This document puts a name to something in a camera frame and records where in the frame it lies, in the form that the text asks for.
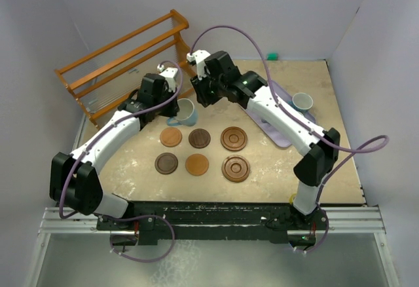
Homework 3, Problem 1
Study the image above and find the large light blue mug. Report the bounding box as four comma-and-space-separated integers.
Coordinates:
166, 98, 198, 126

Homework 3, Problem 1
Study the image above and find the light wooden coaster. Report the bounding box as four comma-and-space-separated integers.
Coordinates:
185, 153, 209, 176
160, 127, 183, 147

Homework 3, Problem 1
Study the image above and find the dark walnut coaster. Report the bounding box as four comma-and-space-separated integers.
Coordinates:
189, 128, 211, 149
155, 153, 178, 174

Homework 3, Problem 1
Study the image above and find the ringed brown coaster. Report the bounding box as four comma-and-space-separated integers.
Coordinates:
220, 126, 248, 151
221, 155, 251, 183

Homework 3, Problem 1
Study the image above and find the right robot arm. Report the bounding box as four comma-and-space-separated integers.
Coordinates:
187, 50, 340, 229

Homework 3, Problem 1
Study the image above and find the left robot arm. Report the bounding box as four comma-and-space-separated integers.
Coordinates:
49, 67, 182, 229

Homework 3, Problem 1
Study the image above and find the orange wooden three-tier shelf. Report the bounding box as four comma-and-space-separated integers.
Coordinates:
55, 9, 194, 129

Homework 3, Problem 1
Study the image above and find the lavender tray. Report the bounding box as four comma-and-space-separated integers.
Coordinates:
245, 81, 316, 148

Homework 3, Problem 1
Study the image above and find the teal patterned mug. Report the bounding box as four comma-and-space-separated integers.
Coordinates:
291, 92, 314, 113

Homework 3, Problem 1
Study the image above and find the yellow tape roll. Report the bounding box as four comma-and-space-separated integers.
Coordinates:
289, 193, 297, 206

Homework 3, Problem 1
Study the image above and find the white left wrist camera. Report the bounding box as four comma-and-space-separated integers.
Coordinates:
157, 64, 179, 92

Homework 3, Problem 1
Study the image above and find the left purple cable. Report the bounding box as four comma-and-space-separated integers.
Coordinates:
58, 60, 184, 263

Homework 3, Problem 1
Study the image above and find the purple cable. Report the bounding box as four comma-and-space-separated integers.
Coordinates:
191, 24, 390, 257
58, 60, 184, 263

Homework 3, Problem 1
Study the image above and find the green object by wall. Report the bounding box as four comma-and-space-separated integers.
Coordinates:
266, 52, 279, 61

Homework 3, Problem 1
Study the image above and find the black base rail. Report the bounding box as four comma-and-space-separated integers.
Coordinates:
97, 201, 329, 246

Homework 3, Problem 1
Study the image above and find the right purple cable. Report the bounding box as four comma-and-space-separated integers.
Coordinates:
191, 24, 390, 257

